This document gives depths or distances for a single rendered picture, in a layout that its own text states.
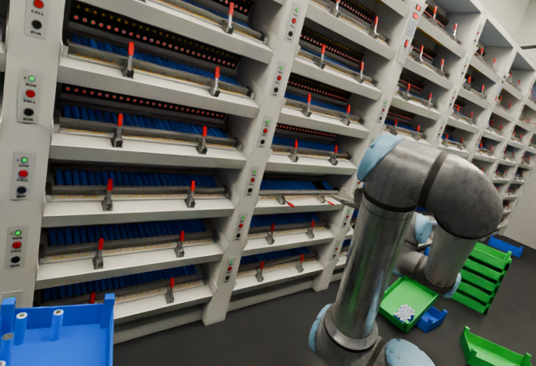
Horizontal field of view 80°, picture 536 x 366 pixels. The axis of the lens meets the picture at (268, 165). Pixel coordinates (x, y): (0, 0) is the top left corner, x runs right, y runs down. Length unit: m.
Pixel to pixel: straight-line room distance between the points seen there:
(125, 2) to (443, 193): 0.83
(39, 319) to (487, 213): 0.90
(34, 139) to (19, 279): 0.39
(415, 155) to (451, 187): 0.08
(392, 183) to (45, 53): 0.81
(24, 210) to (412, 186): 0.91
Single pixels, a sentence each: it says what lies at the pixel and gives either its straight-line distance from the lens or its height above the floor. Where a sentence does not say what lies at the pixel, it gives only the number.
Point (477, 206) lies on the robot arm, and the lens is 0.67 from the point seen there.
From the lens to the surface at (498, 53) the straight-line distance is 3.06.
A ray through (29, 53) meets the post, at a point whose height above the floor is 0.94.
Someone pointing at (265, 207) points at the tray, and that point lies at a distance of 1.34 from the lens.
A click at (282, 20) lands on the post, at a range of 1.18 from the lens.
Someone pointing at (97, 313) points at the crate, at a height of 0.43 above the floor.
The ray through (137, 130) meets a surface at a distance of 1.05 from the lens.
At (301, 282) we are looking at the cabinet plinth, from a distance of 1.88.
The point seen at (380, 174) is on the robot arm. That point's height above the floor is 0.90.
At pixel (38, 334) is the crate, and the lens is 0.88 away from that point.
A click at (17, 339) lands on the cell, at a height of 0.42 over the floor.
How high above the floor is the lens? 1.00
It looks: 13 degrees down
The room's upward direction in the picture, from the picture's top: 15 degrees clockwise
